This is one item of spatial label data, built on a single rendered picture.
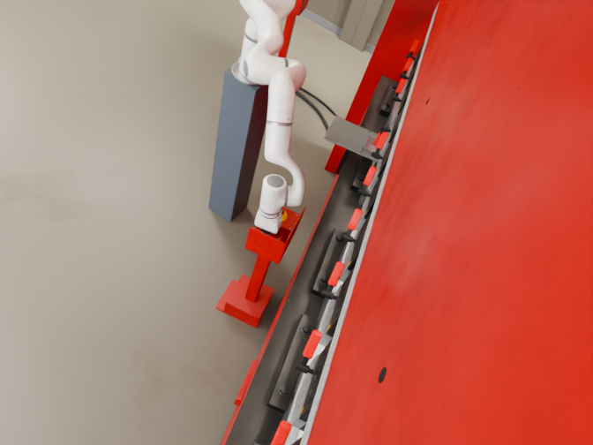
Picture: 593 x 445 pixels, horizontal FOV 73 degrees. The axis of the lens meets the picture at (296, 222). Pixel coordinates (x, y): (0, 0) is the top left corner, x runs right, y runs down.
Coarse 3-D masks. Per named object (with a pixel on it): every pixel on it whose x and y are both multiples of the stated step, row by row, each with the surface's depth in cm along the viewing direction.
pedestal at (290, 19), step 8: (296, 0) 299; (304, 0) 303; (296, 8) 303; (304, 8) 314; (288, 16) 316; (288, 24) 320; (288, 32) 325; (288, 40) 330; (288, 48) 339; (280, 56) 342
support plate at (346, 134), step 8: (336, 120) 184; (344, 120) 185; (328, 128) 179; (336, 128) 180; (344, 128) 182; (352, 128) 183; (360, 128) 185; (328, 136) 176; (336, 136) 177; (344, 136) 178; (352, 136) 180; (360, 136) 181; (368, 136) 182; (376, 136) 184; (336, 144) 175; (344, 144) 175; (352, 144) 176; (360, 144) 178; (360, 152) 174; (368, 152) 176; (376, 160) 174
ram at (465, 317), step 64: (448, 0) 160; (512, 0) 62; (576, 0) 38; (448, 64) 93; (512, 64) 48; (576, 64) 32; (448, 128) 66; (512, 128) 40; (576, 128) 28; (384, 192) 104; (448, 192) 51; (512, 192) 34; (576, 192) 25; (384, 256) 71; (448, 256) 42; (512, 256) 29; (576, 256) 23; (384, 320) 54; (448, 320) 35; (512, 320) 26; (576, 320) 21; (320, 384) 77; (384, 384) 44; (448, 384) 30; (512, 384) 23; (576, 384) 19
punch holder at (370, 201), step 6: (378, 180) 127; (378, 186) 120; (372, 192) 127; (366, 198) 134; (372, 198) 121; (366, 204) 127; (372, 204) 116; (366, 210) 122; (366, 216) 120; (360, 222) 123; (360, 228) 125
